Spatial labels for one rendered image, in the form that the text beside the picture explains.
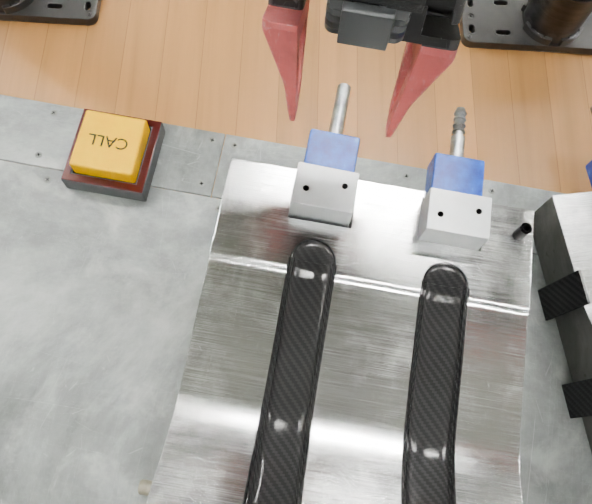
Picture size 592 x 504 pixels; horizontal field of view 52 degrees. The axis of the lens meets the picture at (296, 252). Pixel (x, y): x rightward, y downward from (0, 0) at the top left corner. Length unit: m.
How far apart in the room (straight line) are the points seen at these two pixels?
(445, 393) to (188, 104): 0.39
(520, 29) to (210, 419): 0.53
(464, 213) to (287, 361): 0.18
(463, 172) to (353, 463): 0.25
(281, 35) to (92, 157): 0.30
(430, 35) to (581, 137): 0.39
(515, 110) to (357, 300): 0.32
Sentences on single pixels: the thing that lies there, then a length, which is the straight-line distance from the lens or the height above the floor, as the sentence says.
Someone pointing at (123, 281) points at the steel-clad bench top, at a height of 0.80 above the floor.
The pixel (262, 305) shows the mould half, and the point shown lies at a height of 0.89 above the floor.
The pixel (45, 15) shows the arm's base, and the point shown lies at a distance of 0.74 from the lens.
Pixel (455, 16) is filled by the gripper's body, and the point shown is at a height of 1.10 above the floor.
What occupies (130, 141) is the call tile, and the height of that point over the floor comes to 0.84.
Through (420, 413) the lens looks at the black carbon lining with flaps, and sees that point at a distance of 0.49.
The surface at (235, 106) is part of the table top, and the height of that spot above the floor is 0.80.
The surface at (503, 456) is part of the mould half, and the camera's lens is 0.50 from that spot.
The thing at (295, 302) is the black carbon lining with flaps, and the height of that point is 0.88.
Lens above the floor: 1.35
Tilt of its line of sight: 71 degrees down
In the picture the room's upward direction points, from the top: 9 degrees clockwise
